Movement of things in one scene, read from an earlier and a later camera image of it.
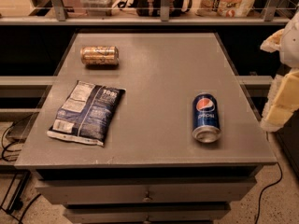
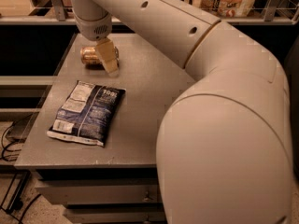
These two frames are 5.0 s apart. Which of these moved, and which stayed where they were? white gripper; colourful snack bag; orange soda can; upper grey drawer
Moved: white gripper
Stayed: orange soda can; upper grey drawer; colourful snack bag
